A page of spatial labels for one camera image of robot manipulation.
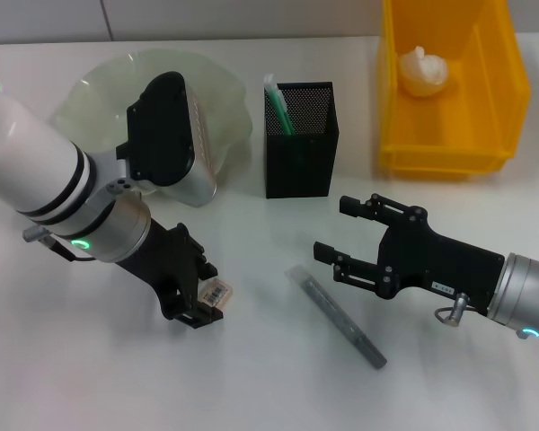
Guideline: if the mint green pen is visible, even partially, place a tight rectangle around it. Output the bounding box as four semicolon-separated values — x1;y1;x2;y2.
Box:
263;74;297;136

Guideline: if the white paper ball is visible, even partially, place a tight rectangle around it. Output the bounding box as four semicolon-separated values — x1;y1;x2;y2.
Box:
398;45;450;98

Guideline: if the grey right wrist cable plug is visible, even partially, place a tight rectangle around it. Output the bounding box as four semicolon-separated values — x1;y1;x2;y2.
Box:
434;291;473;326

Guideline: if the yellow plastic bin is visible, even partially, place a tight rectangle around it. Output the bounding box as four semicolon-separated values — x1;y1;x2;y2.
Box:
376;0;532;182

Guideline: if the black mesh pen holder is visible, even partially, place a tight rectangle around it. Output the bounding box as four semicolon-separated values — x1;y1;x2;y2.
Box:
263;81;340;199

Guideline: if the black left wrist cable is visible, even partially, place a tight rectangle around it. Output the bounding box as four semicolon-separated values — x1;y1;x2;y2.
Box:
22;225;98;262

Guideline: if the beige eraser with barcode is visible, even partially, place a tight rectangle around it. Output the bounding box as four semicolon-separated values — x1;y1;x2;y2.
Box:
199;277;233;310

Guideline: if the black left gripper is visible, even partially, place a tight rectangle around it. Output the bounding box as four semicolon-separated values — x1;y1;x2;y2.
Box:
115;222;225;332

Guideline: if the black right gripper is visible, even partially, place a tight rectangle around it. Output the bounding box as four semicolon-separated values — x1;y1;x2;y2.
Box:
313;192;508;314

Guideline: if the grey marker pen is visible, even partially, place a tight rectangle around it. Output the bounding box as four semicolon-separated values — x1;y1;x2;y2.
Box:
285;264;388;370

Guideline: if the wavy green glass fruit plate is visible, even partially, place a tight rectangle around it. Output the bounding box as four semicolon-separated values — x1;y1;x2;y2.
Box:
53;48;253;208

